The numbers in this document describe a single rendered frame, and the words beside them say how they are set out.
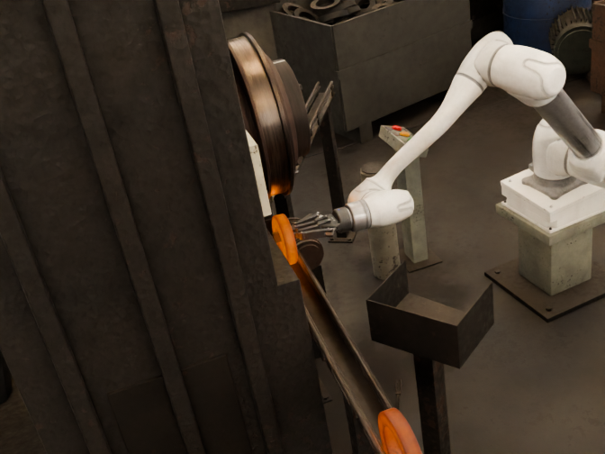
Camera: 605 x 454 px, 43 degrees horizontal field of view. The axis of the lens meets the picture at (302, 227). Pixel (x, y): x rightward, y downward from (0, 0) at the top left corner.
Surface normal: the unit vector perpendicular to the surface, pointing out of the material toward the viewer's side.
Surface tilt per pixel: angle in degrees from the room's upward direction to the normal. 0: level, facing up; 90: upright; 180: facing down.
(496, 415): 1
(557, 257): 90
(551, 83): 87
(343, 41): 90
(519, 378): 1
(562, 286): 90
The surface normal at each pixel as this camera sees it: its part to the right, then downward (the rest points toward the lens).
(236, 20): 0.08, 0.49
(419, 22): 0.55, 0.34
